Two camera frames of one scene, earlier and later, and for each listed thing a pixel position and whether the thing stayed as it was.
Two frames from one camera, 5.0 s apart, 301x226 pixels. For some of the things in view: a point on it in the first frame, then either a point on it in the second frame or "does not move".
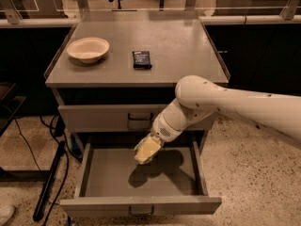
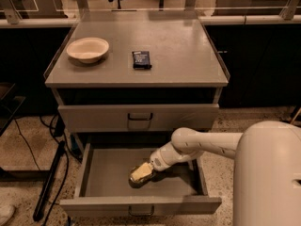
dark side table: [9, 106] does not move
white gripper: [164, 128] -> [157, 161]
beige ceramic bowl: [87, 49] does not move
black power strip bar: [49, 181] does not move
